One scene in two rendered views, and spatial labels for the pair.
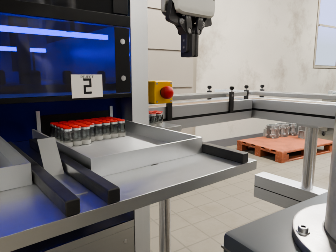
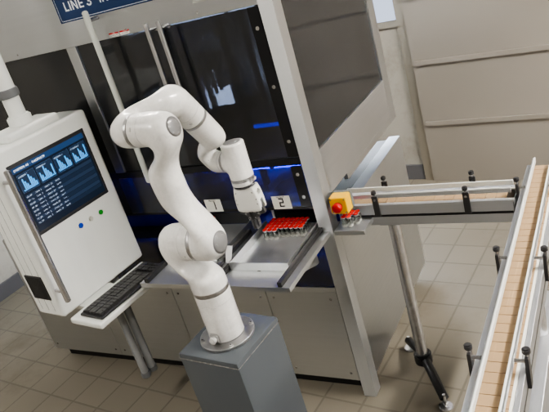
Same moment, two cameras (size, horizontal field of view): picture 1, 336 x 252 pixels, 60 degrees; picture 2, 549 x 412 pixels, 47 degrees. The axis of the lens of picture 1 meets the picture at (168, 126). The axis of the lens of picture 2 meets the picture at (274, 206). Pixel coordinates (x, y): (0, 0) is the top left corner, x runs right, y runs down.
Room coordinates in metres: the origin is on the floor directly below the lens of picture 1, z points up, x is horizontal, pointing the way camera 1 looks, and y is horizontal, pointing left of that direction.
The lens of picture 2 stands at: (-0.02, -2.03, 2.03)
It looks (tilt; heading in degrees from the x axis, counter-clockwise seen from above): 23 degrees down; 72
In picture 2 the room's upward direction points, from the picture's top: 17 degrees counter-clockwise
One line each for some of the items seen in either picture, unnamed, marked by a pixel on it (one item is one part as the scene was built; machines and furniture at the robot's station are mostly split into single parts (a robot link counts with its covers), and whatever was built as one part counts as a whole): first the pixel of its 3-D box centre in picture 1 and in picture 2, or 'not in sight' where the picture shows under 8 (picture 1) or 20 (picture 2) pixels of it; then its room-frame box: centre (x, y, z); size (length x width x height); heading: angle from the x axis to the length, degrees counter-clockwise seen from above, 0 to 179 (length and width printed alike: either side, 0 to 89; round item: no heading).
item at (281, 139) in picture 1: (286, 139); not in sight; (3.99, -1.66, 0.16); 1.16 x 0.82 x 0.33; 123
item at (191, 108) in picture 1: (192, 105); (424, 199); (1.23, -0.10, 0.92); 0.69 x 0.15 x 0.16; 129
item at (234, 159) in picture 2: not in sight; (235, 158); (0.56, -0.04, 1.35); 0.09 x 0.08 x 0.13; 126
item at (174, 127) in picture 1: (154, 127); (354, 224); (0.99, 0.05, 0.87); 0.14 x 0.13 x 0.02; 39
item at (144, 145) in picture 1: (111, 140); (276, 244); (0.67, 0.13, 0.90); 0.34 x 0.26 x 0.04; 39
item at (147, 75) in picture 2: not in sight; (143, 105); (0.44, 0.64, 1.50); 0.47 x 0.01 x 0.59; 129
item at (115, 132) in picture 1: (94, 131); (284, 230); (0.74, 0.19, 0.90); 0.18 x 0.02 x 0.05; 130
